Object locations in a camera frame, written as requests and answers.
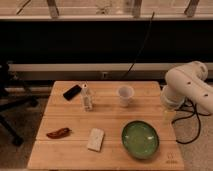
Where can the black office chair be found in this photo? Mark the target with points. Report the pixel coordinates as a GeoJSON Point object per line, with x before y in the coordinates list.
{"type": "Point", "coordinates": [5, 77]}

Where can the clear glass bottle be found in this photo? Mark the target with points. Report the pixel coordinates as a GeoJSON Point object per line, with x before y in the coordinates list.
{"type": "Point", "coordinates": [86, 97]}

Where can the red chili pepper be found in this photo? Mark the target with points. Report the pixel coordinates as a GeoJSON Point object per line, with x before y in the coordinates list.
{"type": "Point", "coordinates": [61, 133]}

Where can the green ceramic bowl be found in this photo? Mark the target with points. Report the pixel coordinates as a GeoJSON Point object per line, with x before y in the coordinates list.
{"type": "Point", "coordinates": [140, 139]}

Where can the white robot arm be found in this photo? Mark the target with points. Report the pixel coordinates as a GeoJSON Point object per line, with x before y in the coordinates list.
{"type": "Point", "coordinates": [186, 81]}

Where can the black phone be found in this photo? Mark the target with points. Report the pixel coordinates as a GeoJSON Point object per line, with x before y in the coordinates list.
{"type": "Point", "coordinates": [72, 92]}

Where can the white sponge block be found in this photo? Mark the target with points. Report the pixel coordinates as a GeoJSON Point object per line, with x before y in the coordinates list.
{"type": "Point", "coordinates": [95, 139]}

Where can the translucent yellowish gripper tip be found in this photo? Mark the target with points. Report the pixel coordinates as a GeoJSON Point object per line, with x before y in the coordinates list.
{"type": "Point", "coordinates": [168, 116]}

